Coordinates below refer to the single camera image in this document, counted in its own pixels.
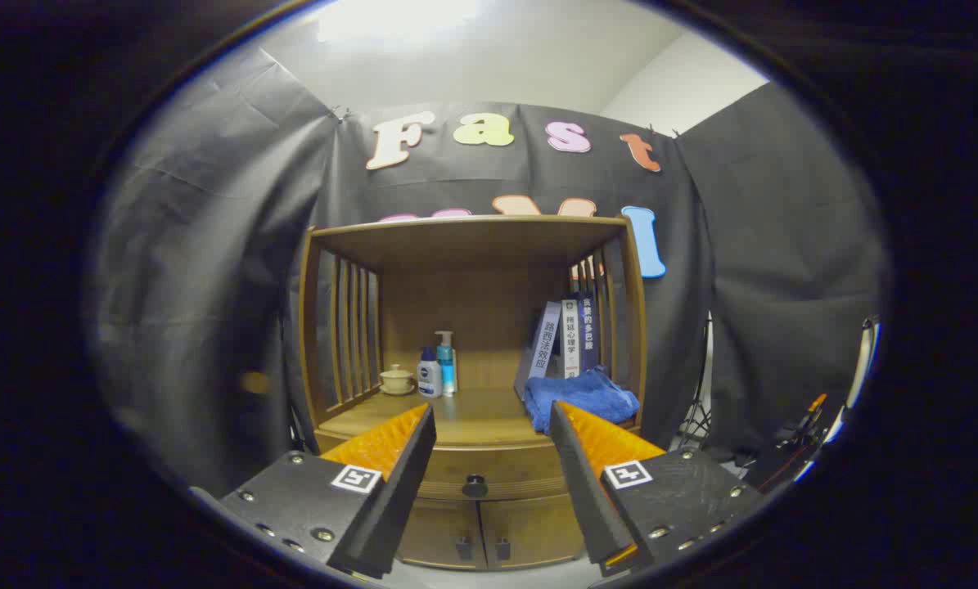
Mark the grey book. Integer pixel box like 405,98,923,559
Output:
513,301,563,400

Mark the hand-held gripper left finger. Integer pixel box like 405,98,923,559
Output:
190,402,438,580

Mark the wooden drawer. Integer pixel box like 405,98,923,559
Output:
417,446,573,501

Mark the wooden countertop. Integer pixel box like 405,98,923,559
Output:
317,389,643,449

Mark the white bottle with blue cap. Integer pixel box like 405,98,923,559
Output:
417,347,443,399

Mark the black tripod stand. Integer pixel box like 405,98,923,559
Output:
673,311,714,451

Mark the wooden cabinet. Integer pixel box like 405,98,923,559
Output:
296,214,649,572

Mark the blue folded towel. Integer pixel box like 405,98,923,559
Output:
523,366,642,434

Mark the white-spined book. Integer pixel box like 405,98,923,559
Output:
561,299,581,379

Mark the cream lidded teacup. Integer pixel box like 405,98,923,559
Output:
379,364,416,397

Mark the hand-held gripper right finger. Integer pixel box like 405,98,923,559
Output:
548,399,766,578

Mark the dark blue book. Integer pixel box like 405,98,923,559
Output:
577,293,600,373

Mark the white desk edge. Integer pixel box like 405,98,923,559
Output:
853,315,881,410

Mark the blue pump bottle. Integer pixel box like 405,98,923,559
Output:
435,330,457,397

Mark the black equipment with orange part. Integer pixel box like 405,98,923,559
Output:
742,393,845,492

